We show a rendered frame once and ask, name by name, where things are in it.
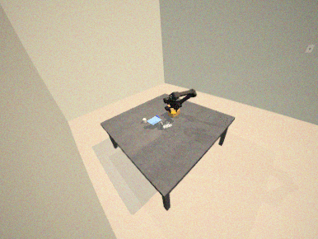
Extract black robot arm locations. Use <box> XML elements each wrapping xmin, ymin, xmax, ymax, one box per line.
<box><xmin>163</xmin><ymin>88</ymin><xmax>197</xmax><ymax>105</ymax></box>

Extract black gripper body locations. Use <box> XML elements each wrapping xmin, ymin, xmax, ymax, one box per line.
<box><xmin>165</xmin><ymin>102</ymin><xmax>182</xmax><ymax>110</ymax></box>

